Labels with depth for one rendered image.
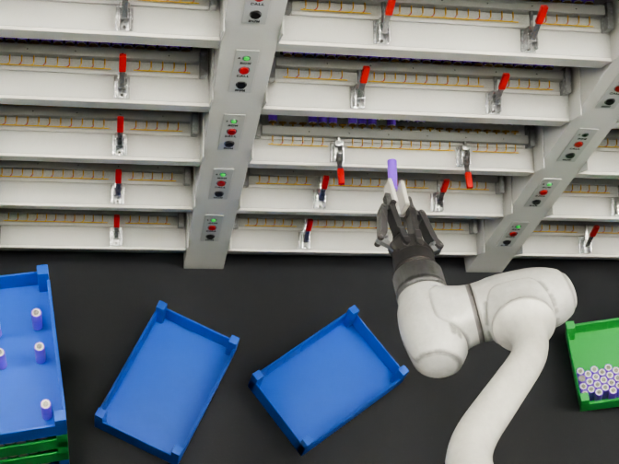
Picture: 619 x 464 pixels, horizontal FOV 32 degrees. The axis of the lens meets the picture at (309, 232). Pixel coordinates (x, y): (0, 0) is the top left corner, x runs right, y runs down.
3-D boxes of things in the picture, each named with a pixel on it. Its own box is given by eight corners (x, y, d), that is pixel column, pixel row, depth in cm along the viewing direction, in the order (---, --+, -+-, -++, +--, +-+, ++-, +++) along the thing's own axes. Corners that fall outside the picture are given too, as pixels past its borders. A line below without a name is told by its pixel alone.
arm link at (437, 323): (399, 324, 188) (472, 307, 187) (415, 395, 177) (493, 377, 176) (388, 284, 181) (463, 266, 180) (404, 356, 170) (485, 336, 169)
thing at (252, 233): (472, 257, 262) (491, 250, 249) (225, 252, 251) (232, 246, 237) (469, 175, 265) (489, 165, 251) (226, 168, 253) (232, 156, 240)
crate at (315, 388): (301, 457, 236) (308, 446, 230) (247, 386, 242) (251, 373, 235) (401, 383, 249) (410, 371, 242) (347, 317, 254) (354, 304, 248)
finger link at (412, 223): (416, 242, 191) (424, 244, 191) (411, 202, 199) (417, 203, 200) (408, 258, 194) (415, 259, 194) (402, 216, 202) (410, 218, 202)
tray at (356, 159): (527, 176, 229) (544, 168, 219) (245, 168, 217) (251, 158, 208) (523, 85, 231) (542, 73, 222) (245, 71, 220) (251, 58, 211)
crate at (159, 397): (177, 467, 231) (180, 456, 224) (93, 426, 232) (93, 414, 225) (236, 351, 245) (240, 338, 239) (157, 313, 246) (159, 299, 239)
